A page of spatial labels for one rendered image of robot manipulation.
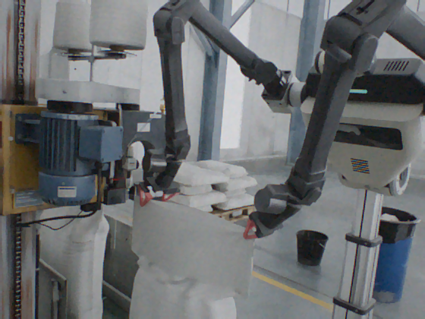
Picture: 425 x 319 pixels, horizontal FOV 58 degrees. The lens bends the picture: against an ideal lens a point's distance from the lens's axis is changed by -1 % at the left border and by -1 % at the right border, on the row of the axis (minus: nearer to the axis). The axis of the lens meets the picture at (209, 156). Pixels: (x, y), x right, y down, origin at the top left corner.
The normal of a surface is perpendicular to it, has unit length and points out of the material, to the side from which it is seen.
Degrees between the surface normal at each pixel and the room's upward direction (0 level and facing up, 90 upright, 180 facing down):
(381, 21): 118
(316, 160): 114
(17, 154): 90
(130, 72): 90
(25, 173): 90
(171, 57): 109
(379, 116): 40
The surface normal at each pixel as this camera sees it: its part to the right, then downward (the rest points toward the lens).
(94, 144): -0.33, 0.10
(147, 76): 0.72, 0.16
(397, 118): -0.38, -0.73
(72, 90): 0.37, 0.18
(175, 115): 0.52, 0.43
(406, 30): 0.35, 0.65
